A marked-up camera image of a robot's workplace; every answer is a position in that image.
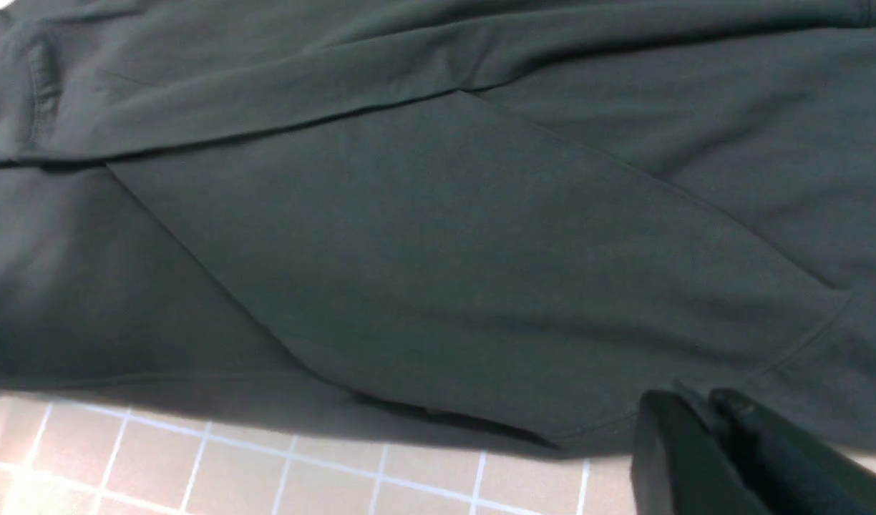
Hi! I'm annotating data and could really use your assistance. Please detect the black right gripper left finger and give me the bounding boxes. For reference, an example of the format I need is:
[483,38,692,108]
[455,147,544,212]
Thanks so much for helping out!
[630,391,769,514]

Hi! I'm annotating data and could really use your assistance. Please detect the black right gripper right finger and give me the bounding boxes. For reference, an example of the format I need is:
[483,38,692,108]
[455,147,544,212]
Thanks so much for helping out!
[709,389,876,514]

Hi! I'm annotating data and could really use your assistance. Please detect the dark gray long-sleeve shirt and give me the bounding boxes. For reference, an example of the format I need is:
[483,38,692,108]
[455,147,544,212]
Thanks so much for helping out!
[0,1,876,456]

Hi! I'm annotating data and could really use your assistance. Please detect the beige checkered tablecloth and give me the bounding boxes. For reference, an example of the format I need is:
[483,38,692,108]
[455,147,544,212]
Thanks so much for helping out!
[0,390,876,515]

